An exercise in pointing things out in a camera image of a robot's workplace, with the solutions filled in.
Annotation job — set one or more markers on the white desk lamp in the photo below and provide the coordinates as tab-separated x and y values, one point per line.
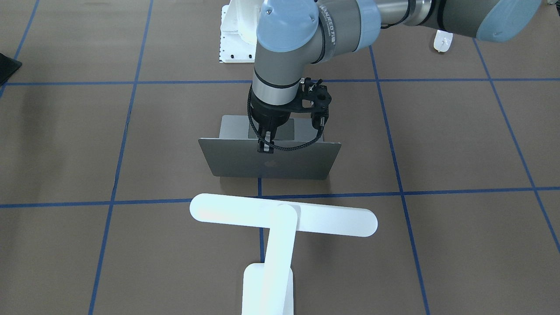
268	287

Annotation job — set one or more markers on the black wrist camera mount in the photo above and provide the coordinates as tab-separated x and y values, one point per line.
314	96

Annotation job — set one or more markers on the black mouse pad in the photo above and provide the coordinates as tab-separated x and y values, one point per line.
8	66

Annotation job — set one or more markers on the white computer mouse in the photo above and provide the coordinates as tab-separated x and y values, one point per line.
442	41

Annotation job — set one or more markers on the grey laptop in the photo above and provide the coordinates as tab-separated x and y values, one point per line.
234	153

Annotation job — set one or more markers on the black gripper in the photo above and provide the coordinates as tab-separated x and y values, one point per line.
272	114

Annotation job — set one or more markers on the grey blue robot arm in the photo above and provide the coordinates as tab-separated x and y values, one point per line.
294	33

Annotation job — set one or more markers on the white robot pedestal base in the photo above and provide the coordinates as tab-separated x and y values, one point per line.
239	19

